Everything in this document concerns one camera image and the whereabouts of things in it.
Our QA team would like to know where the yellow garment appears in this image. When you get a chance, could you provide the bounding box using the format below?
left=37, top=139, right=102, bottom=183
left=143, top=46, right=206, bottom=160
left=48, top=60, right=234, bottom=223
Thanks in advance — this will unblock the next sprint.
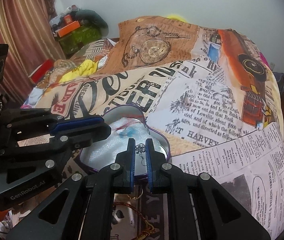
left=59, top=60, right=98, bottom=83

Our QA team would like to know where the striped patchwork blanket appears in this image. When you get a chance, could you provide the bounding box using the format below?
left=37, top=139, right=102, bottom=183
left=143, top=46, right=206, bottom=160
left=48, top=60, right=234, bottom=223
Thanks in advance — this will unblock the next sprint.
left=44, top=38, right=116, bottom=82

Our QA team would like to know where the gold braided bracelet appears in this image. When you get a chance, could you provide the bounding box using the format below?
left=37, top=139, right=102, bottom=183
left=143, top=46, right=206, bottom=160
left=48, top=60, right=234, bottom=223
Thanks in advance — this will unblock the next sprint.
left=112, top=200, right=158, bottom=240

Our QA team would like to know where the red string bracelet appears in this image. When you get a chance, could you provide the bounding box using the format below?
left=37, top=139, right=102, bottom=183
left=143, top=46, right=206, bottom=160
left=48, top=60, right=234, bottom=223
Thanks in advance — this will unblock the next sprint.
left=114, top=119, right=145, bottom=139

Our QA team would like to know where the purple heart tin box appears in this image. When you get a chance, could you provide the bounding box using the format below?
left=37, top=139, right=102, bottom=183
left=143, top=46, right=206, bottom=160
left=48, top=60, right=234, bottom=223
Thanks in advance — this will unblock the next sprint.
left=77, top=105, right=171, bottom=179

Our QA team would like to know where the yellow round object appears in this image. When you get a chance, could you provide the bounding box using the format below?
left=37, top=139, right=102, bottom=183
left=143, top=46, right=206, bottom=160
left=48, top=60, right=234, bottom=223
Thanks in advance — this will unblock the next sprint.
left=166, top=14, right=187, bottom=23

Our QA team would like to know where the gold ring jewelry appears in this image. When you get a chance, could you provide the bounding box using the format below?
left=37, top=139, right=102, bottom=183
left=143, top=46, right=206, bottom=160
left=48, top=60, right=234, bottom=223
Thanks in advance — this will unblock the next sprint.
left=129, top=188, right=144, bottom=200

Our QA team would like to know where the newspaper print bed quilt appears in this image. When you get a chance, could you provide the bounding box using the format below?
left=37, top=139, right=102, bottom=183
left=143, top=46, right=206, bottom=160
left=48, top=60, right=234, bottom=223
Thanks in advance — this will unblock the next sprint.
left=35, top=16, right=284, bottom=239

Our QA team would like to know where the striped brown curtain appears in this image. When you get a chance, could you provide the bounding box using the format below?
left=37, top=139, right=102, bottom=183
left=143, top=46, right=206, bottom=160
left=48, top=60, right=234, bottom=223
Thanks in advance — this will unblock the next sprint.
left=0, top=0, right=64, bottom=103

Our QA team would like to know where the dark green plush toy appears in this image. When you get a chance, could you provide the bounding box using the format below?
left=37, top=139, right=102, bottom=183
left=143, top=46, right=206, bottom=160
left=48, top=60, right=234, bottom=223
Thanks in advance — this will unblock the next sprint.
left=75, top=9, right=108, bottom=29

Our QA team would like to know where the green cloth covered stand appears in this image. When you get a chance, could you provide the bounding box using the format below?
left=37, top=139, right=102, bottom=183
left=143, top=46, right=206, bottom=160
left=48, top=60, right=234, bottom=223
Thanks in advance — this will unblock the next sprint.
left=58, top=25, right=102, bottom=57

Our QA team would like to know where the red box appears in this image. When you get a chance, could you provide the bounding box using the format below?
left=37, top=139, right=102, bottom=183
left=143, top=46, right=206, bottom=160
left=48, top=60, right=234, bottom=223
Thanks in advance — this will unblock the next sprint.
left=29, top=59, right=53, bottom=84

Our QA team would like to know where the orange box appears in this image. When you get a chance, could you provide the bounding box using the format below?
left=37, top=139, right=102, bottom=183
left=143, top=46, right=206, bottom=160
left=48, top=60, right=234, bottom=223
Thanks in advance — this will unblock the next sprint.
left=57, top=21, right=81, bottom=37

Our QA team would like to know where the silver earring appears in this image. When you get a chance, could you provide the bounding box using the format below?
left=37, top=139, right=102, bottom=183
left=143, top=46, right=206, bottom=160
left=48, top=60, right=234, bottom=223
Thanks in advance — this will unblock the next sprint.
left=135, top=143, right=146, bottom=166

